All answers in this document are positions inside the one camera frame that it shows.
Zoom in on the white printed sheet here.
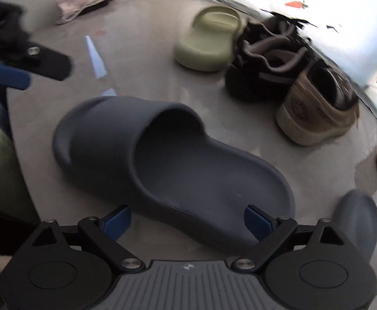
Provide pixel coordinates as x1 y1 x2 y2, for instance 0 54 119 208
114 0 377 133

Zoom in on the beige crumpled cloth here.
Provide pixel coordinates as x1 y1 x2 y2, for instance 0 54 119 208
55 0 114 25

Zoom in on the tan white lace-up sneaker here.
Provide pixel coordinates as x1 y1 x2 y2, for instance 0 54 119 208
275 59 360 146

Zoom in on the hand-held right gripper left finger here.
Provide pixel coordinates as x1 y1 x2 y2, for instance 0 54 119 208
16 205 147 272

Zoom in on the pale green slide sandal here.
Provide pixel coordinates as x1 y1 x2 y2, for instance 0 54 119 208
174 5 244 72

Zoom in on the dark blue slide sandal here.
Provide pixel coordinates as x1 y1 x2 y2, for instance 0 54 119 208
333 189 377 260
52 96 296 252

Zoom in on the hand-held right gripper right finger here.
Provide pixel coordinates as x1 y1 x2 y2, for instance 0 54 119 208
232 205 360 270

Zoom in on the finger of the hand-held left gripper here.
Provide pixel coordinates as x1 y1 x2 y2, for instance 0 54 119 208
0 64 31 90
25 43 74 81

